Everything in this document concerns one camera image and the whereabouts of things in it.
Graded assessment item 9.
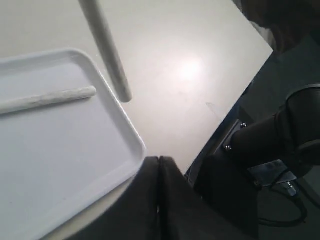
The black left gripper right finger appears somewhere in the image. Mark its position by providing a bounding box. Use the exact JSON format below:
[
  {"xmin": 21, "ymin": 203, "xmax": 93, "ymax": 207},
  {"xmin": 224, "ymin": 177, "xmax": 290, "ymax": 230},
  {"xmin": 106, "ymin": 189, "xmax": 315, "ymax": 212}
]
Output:
[{"xmin": 158, "ymin": 156, "xmax": 247, "ymax": 240}]

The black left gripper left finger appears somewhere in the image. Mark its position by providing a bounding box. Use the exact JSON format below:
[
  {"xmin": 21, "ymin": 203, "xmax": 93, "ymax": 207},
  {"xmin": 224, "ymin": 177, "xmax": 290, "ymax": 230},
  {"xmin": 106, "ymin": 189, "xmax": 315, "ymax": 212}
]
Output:
[{"xmin": 67, "ymin": 156, "xmax": 160, "ymax": 240}]

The white drumstick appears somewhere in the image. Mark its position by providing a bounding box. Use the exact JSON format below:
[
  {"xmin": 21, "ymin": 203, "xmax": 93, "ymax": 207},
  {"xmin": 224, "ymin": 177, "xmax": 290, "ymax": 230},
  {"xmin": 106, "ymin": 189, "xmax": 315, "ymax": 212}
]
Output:
[
  {"xmin": 79, "ymin": 0, "xmax": 133, "ymax": 103},
  {"xmin": 0, "ymin": 86, "xmax": 97, "ymax": 115}
]

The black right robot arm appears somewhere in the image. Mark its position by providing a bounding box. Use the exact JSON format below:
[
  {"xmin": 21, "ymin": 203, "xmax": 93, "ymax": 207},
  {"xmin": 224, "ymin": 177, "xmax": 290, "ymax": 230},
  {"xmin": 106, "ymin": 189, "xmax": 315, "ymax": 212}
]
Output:
[{"xmin": 195, "ymin": 84, "xmax": 320, "ymax": 203}]

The white plastic tray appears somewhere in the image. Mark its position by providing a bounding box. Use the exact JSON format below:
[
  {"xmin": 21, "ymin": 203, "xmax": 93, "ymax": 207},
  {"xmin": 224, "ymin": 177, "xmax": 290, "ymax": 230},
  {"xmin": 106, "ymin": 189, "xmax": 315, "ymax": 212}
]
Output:
[{"xmin": 0, "ymin": 49, "xmax": 146, "ymax": 240}]

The black cable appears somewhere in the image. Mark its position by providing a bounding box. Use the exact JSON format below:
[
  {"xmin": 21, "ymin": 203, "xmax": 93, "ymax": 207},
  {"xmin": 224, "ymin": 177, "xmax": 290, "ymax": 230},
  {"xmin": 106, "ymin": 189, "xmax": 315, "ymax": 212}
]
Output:
[{"xmin": 257, "ymin": 169, "xmax": 308, "ymax": 225}]

